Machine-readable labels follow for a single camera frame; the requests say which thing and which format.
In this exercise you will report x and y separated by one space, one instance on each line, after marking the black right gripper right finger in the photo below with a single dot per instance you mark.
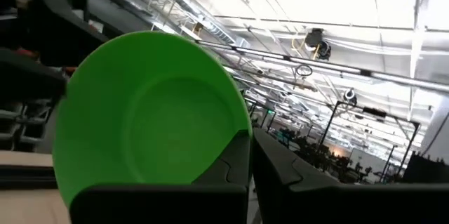
333 204

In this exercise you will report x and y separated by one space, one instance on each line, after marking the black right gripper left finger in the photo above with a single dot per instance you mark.
158 204

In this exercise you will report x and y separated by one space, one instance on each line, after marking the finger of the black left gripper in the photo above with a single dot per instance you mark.
63 17
28 76

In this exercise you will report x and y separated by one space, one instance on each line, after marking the green mini bowl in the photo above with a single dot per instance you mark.
140 111

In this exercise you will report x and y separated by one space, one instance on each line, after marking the grey storage bins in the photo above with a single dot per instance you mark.
31 129

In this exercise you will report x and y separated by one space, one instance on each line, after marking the grey overhead pipe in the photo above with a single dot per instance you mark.
350 70

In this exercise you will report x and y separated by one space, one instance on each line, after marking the black aluminium table frame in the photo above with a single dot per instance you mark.
24 178

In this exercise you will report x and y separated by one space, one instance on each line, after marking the silver ceiling duct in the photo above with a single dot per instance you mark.
196 10

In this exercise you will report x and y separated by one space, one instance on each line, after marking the black overhead camera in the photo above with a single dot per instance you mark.
314 38

